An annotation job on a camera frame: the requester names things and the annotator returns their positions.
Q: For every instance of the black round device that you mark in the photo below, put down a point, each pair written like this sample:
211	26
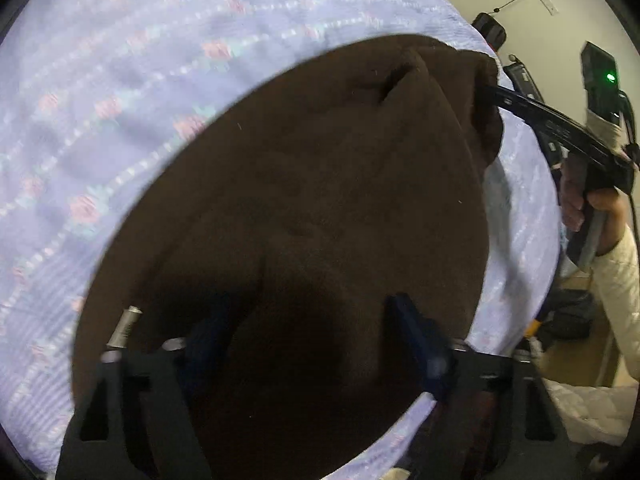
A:
489	29

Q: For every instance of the dark brown pants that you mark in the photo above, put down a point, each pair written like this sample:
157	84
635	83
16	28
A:
310	240

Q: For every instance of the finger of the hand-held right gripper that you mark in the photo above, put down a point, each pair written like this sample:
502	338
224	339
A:
515	102
522	80

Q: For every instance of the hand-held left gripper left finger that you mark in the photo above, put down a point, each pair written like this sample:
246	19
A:
202	340

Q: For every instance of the lavender floral bed sheet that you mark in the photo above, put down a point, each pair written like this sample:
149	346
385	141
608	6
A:
110	100

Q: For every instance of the black bag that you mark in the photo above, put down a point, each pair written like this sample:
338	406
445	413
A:
570	316

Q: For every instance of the white quilted jacket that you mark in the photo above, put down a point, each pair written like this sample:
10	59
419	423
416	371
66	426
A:
585	412

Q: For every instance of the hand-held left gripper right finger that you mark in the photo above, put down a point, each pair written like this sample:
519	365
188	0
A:
417	340

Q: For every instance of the person's right hand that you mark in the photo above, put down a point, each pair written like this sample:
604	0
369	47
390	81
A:
607	220

